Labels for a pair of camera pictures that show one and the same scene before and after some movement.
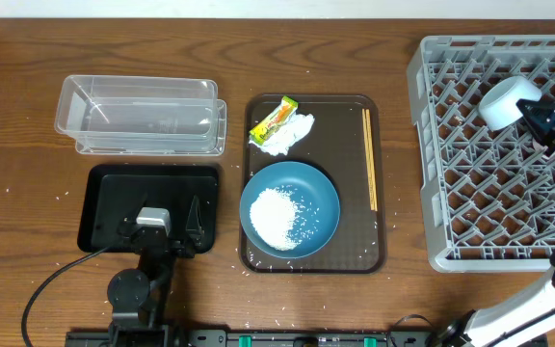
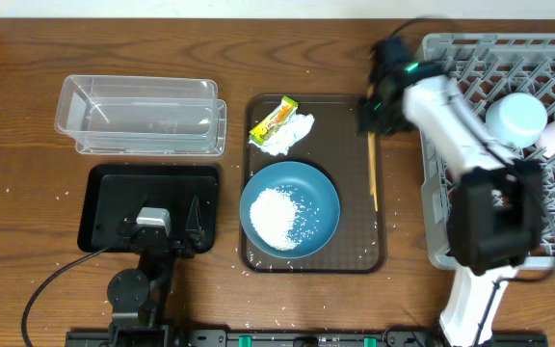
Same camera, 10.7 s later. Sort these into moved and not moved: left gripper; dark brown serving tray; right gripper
Moved: right gripper
Not moved: dark brown serving tray; left gripper
